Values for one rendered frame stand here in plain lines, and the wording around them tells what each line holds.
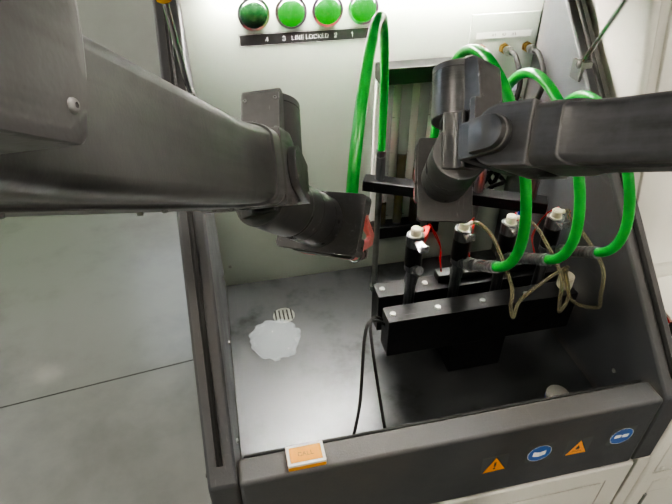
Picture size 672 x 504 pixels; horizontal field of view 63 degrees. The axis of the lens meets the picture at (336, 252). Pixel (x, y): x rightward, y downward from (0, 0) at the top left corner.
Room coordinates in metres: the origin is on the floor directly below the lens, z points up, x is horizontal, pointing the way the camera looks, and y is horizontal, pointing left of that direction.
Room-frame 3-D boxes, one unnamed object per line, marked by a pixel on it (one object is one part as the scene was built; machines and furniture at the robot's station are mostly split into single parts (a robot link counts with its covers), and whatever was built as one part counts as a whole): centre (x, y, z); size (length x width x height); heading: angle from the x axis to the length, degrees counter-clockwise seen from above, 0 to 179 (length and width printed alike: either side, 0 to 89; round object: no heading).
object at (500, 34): (1.00, -0.30, 1.20); 0.13 x 0.03 x 0.31; 102
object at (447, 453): (0.46, -0.17, 0.87); 0.62 x 0.04 x 0.16; 102
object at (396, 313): (0.72, -0.24, 0.91); 0.34 x 0.10 x 0.15; 102
